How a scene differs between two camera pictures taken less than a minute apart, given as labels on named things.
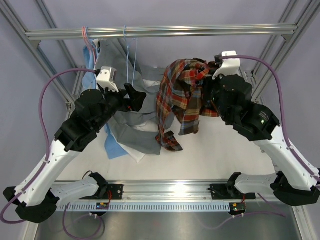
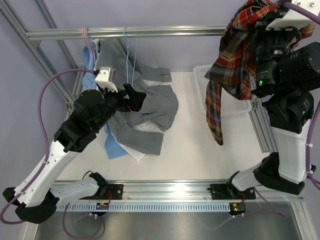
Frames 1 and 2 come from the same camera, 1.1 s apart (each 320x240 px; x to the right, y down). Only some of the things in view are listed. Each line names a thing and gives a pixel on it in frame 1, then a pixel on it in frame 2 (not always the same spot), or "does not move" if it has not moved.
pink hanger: (83, 31) does not move
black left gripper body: (114, 102) does not move
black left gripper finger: (138, 99) does not move
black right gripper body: (212, 90) to (273, 45)
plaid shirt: (179, 93) to (234, 64)
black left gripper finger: (129, 89) does not move
